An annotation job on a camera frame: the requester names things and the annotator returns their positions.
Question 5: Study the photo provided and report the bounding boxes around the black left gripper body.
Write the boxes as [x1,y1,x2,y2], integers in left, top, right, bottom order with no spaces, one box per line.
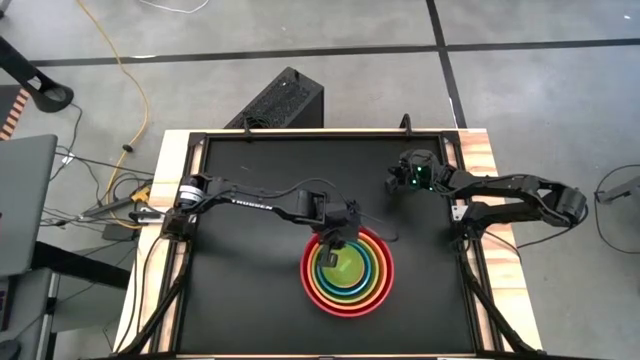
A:
[313,199,363,250]

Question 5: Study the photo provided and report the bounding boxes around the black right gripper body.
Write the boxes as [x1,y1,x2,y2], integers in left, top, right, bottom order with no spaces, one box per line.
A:
[397,148,445,194]

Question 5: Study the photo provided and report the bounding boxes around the lime green plastic bowl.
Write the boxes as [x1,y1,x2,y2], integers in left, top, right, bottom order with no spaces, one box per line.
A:
[321,244,368,289]

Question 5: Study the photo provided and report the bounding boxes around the teal plastic bowl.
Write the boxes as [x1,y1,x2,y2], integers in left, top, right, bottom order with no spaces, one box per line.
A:
[315,240,375,298]

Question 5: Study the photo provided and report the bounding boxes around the yellow plastic bowl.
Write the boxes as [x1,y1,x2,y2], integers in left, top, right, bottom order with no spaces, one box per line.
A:
[310,236,385,306]

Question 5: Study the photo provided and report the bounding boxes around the orange plastic bowl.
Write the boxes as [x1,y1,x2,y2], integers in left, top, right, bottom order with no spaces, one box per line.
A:
[305,231,391,312]

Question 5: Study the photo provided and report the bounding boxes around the nested rainbow coloured bowls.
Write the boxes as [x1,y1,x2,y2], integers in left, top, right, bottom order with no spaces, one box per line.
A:
[299,226,396,319]

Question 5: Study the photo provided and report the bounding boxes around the black computer tower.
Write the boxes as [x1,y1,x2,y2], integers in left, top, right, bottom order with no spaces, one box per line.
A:
[224,66,326,131]

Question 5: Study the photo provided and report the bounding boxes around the grey metal stand foot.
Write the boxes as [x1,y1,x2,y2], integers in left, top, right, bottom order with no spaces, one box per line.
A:
[594,175,640,206]

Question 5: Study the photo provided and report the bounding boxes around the black power strip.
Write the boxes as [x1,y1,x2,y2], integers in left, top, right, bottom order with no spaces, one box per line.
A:
[81,194,140,219]

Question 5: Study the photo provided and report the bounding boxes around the grey laptop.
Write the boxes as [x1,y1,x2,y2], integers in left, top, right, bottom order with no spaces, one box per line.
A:
[0,133,59,279]

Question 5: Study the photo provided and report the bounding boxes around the black curved floor stand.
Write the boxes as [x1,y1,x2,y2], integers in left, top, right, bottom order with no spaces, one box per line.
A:
[0,35,76,114]

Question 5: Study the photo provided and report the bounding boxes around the orange striped floor mat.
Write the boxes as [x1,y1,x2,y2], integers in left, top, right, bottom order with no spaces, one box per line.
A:
[0,86,32,142]

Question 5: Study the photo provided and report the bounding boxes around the black floor cable loop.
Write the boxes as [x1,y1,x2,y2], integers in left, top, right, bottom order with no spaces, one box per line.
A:
[592,163,640,256]

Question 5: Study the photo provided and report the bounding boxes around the yellow extension cable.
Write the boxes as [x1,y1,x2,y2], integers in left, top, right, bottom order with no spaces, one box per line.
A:
[74,0,152,202]

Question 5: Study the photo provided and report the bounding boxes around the white floor cable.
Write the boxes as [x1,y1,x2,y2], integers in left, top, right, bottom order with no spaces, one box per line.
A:
[136,0,212,16]

